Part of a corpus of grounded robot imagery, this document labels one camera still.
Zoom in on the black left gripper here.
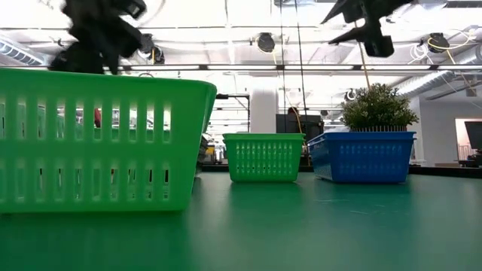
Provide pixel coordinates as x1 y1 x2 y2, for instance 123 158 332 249
48 0 148 75

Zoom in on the yellow hanging cable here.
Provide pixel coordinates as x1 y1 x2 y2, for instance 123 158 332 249
353 20 372 90

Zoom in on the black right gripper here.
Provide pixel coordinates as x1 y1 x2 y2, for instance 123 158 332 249
321 0 415 58

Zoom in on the thin black hanging cable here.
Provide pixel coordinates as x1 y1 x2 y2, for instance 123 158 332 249
279 0 286 114

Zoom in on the blue plastic basket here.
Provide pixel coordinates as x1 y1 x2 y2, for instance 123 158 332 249
307 130 417 138
307 135 416 184

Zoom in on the white round pillar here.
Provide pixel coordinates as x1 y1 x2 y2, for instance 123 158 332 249
250 88 279 133

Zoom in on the black table frame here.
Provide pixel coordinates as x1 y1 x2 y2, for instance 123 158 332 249
201 163 482 178

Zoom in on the potted plant striped pot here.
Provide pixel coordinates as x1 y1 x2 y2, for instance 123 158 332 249
340 83 419 132

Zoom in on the black cabinet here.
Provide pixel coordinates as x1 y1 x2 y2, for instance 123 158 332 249
276 114 325 143

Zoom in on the black computer monitor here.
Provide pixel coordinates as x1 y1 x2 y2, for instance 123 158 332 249
463 120 482 151

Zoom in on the green plastic basket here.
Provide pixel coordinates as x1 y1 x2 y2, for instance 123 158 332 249
221 132 307 139
0 67 218 215
223 136 304 184

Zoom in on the black metal stand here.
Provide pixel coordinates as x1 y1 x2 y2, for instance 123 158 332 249
216 93 252 132

